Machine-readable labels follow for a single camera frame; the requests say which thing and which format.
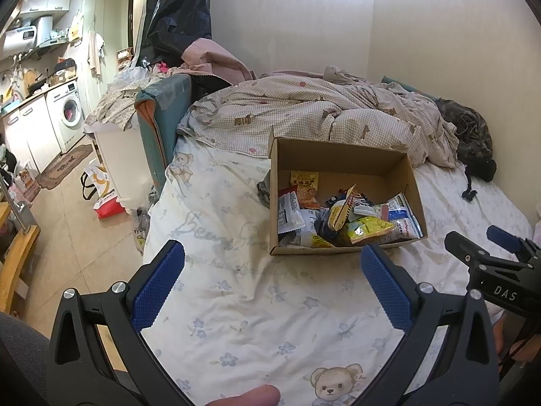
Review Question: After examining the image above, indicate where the orange snack packet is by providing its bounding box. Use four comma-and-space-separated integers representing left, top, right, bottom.
289, 170, 321, 211

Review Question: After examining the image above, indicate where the black cloth with cord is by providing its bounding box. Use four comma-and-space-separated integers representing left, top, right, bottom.
461, 158, 498, 200

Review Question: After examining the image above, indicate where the teal pillow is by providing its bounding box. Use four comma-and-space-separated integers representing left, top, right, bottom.
381, 76, 438, 101

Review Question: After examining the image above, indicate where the teal bed headboard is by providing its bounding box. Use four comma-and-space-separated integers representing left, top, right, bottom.
134, 74, 194, 195

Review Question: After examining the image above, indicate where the blue cartoon snack packet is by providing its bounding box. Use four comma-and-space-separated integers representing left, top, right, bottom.
328, 184, 360, 231

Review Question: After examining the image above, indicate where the white red snack packet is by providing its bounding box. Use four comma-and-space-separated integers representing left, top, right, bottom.
277, 191, 306, 236

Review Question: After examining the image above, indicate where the person's right hand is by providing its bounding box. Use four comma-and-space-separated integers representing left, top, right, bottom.
492, 313, 541, 366

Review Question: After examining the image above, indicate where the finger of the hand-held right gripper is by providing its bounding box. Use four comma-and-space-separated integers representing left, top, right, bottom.
486, 225, 541, 261
444, 230, 503, 275

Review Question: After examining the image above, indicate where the white blue snack packet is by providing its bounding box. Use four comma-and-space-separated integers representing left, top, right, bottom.
385, 194, 424, 241

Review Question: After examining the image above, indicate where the wooden chair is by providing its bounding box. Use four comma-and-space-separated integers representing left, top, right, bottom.
0, 201, 42, 316

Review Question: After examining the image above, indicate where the white washing machine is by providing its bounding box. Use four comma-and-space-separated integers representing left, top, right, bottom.
44, 80, 85, 154

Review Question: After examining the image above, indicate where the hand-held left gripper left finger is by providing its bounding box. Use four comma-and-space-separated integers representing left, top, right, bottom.
44, 239, 193, 406

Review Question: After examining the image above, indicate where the grey cloth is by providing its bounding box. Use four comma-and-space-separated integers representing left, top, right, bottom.
256, 169, 272, 209

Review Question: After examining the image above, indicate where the person's left leg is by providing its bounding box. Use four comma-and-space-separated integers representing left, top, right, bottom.
0, 312, 52, 406

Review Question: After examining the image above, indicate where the person's left hand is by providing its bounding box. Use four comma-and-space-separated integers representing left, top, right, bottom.
205, 384, 282, 406

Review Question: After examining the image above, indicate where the white orange paper bag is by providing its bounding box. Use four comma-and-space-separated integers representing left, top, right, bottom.
81, 164, 127, 221

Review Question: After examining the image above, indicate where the brown cardboard box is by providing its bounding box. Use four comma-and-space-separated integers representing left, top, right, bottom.
267, 128, 429, 257

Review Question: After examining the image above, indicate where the checkered bear quilt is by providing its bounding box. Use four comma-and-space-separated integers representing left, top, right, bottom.
177, 67, 461, 169

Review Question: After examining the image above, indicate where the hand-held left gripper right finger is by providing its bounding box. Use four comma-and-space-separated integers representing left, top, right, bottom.
359, 243, 503, 406

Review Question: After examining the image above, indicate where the white water heater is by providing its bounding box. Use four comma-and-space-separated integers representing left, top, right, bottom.
2, 16, 55, 53

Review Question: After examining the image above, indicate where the brown floor rug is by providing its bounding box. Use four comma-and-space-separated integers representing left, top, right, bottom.
36, 144, 94, 191

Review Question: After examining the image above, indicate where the white storage box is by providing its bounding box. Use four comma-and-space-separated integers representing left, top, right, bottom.
91, 125, 155, 212

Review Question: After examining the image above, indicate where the white floral bed sheet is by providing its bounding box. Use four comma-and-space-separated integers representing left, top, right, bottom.
141, 135, 534, 406

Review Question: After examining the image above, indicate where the camouflage jacket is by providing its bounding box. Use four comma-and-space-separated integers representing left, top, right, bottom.
435, 98, 494, 165

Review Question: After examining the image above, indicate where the white kitchen cabinet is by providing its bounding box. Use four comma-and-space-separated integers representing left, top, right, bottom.
2, 95, 62, 174

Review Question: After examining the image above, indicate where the floral cloth pile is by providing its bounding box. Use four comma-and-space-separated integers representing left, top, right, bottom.
84, 76, 163, 133

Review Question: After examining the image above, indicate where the pink cloth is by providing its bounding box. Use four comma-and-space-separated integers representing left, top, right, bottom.
180, 38, 258, 89

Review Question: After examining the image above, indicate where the black hanging garment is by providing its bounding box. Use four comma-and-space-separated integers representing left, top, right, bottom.
133, 0, 213, 68

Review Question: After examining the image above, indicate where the yellow green snack packet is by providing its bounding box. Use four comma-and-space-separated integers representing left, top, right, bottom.
339, 216, 399, 247

